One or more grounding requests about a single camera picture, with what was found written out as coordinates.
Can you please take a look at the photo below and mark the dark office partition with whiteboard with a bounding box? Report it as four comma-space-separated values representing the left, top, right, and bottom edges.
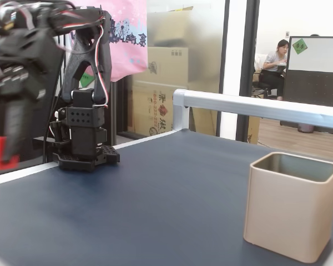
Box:
282, 35, 333, 109

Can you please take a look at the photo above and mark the black power cable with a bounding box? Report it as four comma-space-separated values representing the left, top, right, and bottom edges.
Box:
43, 51, 67, 164

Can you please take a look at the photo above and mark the brown cardboard box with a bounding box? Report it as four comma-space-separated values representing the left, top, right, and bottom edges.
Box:
152, 6, 194, 47
247, 115, 261, 145
147, 46, 189, 83

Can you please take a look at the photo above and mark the grey waste bin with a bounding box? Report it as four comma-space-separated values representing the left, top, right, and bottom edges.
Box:
297, 122, 315, 133

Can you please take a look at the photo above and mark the black table clamp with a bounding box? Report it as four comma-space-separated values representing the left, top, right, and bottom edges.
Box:
32, 120, 72, 145

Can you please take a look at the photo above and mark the beige square metal container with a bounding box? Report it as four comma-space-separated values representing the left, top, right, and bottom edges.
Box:
243, 151, 333, 264

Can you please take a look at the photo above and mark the red white servo wire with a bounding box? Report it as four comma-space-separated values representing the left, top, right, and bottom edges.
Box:
93, 15, 112, 109

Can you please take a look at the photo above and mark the white garment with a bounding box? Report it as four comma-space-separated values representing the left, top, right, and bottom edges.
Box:
254, 53, 268, 73

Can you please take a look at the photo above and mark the black door frame post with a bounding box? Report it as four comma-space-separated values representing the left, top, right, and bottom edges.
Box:
236, 0, 260, 144

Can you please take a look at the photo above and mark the pink skyline banner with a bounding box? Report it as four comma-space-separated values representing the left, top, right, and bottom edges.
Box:
69, 0, 148, 83

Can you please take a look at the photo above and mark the dark blue table mat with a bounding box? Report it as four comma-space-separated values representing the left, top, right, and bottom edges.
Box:
0, 129, 333, 266

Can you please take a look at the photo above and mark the frosted glass partition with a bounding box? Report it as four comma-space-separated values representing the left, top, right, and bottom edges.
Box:
147, 0, 230, 137

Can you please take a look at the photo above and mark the green diamond paper sign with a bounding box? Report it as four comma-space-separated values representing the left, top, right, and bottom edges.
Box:
292, 38, 309, 54
79, 71, 97, 88

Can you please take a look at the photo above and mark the cardboard box with red print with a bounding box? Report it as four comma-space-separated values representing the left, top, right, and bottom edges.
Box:
127, 80, 174, 139

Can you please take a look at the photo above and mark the black office chair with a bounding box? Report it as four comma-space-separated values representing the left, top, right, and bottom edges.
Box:
251, 70, 278, 99

